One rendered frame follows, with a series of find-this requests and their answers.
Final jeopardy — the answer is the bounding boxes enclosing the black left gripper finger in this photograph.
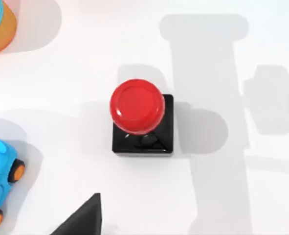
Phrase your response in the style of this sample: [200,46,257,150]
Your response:
[48,192,103,235]

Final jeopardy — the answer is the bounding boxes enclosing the red button on black base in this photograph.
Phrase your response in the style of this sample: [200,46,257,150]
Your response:
[110,78,175,157]

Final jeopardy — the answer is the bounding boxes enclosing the blue and orange round object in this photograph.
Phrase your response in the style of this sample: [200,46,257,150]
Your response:
[0,0,18,56]

